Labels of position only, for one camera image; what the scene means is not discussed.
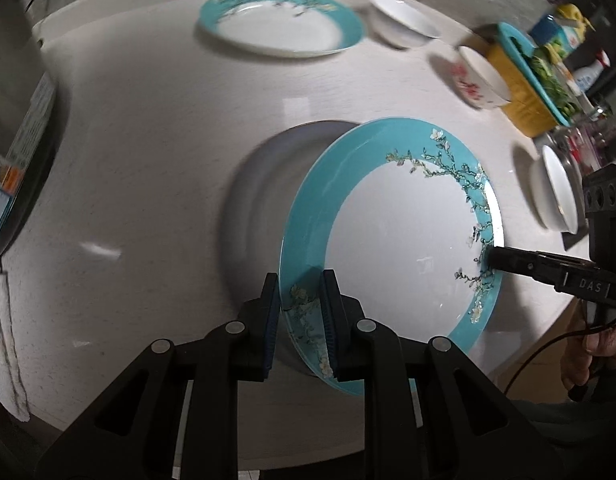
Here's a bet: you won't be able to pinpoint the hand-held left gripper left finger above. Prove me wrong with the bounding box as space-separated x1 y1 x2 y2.
35 272 281 480

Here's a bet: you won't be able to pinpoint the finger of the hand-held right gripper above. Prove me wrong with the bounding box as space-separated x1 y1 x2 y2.
488 246 614 301

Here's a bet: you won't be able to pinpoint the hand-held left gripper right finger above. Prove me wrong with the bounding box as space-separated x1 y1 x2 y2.
320 269 564 480

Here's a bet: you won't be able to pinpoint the white bowl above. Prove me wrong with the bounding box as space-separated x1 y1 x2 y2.
530 145 586 233
368 0 441 50

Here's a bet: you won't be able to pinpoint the teal floral plate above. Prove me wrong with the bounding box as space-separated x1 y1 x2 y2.
279 116 504 396
198 0 365 58

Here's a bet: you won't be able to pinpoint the red floral bowl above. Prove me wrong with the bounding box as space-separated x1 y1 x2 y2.
440 46 512 111

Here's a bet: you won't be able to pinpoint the person's right hand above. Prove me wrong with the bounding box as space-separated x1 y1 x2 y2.
560 310 616 398

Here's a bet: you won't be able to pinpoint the yellow basket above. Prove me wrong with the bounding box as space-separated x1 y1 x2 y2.
488 42 559 136

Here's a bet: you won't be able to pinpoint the white spray bottle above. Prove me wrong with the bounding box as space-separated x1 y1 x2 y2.
573 50 612 95

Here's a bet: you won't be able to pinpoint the green leafy vegetables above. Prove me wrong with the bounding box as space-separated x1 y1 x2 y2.
530 45 581 116

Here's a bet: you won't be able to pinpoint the yellow bottle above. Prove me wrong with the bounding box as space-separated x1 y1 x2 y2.
557 4 596 56

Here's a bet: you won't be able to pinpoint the person's dark clothing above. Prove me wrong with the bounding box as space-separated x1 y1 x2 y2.
503 395 616 480

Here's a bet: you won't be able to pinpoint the white towel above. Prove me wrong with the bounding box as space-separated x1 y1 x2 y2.
0 265 32 423

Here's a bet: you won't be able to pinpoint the rice cooker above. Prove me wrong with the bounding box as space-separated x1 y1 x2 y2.
0 0 71 266

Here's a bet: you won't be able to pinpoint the thin black cable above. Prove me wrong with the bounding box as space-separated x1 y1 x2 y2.
503 322 614 396

